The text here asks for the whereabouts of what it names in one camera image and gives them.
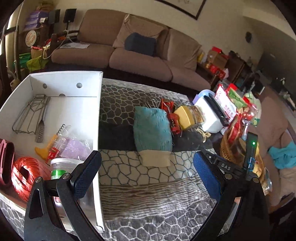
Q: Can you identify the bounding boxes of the perforated metal spatula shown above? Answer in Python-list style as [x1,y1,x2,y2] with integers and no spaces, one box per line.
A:
[35,99,49,143]

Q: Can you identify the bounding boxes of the wire rack tongs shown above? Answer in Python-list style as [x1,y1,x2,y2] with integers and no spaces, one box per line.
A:
[12,94,51,135]

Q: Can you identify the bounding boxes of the metal whisk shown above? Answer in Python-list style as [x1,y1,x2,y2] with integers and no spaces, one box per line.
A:
[144,99,159,108]

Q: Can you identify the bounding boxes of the clear plastic snack jar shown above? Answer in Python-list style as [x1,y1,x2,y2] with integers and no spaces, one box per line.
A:
[50,158,84,180]

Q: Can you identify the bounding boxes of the wicker basket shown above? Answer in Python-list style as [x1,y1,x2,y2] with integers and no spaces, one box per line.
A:
[220,131,265,183]

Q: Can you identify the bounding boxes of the purple sponge in bag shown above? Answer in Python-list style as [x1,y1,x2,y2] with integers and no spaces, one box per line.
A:
[53,135,92,161]

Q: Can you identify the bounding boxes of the red twine spool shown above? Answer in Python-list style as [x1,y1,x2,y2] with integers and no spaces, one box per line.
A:
[11,156,51,202]

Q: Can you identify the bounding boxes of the cream plastic clip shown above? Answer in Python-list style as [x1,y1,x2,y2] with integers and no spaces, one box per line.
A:
[196,128,211,143]

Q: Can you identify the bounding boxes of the dark red holder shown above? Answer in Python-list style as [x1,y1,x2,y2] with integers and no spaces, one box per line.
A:
[0,139,15,187]

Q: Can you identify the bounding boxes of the patterned blanket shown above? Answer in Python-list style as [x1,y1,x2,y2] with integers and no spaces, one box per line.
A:
[1,71,216,240]

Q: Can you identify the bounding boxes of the teal knitted mitt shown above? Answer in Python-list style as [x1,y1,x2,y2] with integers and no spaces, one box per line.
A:
[133,106,173,168]

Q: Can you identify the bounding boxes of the red corkscrew opener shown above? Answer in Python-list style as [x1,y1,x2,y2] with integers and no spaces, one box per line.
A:
[159,98,182,135]

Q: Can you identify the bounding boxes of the brown sofa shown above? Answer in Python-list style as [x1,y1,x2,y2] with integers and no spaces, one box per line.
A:
[51,9,210,91]

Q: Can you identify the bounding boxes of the round cookie tin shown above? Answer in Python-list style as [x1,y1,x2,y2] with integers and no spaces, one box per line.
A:
[25,30,38,47]

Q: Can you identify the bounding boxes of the navy blue cushion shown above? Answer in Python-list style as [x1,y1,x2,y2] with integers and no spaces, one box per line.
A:
[125,33,157,56]

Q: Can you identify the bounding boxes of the yellow handled corkscrew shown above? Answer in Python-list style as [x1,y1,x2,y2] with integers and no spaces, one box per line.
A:
[35,124,71,164]

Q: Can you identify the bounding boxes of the white appliance with black handle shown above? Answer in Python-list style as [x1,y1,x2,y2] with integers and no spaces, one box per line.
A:
[193,89,229,133]

